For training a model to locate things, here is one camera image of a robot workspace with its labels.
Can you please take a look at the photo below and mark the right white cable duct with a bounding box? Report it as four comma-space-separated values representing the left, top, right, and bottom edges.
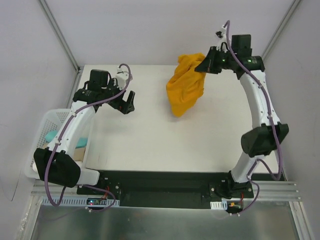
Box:
210, 200, 228, 211

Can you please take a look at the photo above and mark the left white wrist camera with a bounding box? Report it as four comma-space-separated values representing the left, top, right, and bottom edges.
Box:
115, 65, 132, 90

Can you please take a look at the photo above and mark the aluminium frame post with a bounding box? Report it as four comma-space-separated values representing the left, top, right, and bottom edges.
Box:
37, 0, 81, 74
261, 0, 303, 64

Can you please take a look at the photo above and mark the white rolled t shirt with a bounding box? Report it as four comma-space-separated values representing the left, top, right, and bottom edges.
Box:
32, 161, 83, 173

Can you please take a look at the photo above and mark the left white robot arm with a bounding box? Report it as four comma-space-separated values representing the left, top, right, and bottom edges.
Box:
33, 63, 135, 195

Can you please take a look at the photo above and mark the orange t shirt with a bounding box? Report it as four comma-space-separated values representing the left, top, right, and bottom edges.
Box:
166, 53, 206, 118

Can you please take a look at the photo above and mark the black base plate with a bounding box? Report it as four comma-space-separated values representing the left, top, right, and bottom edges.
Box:
76, 170, 254, 209

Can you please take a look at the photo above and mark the beige rolled t shirt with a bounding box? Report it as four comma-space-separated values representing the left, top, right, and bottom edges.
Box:
36, 143, 86, 162

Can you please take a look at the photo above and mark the white cable duct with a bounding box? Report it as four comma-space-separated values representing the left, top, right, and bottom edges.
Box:
210, 200, 228, 211
43, 196, 121, 208

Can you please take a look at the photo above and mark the white plastic basket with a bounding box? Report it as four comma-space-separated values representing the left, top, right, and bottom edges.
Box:
24, 108, 91, 180

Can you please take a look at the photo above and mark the right aluminium frame post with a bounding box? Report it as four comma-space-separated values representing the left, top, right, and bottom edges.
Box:
261, 0, 303, 64

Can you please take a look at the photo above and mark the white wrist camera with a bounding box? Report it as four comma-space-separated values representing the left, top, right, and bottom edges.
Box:
115, 65, 132, 90
215, 24, 229, 53

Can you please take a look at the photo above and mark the left aluminium frame post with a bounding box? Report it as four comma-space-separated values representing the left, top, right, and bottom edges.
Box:
37, 0, 81, 74

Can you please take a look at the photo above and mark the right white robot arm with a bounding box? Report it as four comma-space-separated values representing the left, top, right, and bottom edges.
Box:
195, 31, 289, 199

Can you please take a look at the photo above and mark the teal rolled t shirt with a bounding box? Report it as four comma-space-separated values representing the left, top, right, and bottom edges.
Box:
44, 130, 88, 149

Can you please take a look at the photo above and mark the left white cable duct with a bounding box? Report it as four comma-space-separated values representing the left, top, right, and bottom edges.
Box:
43, 196, 121, 208

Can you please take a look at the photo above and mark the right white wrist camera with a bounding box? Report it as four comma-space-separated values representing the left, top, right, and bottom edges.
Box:
215, 24, 229, 53

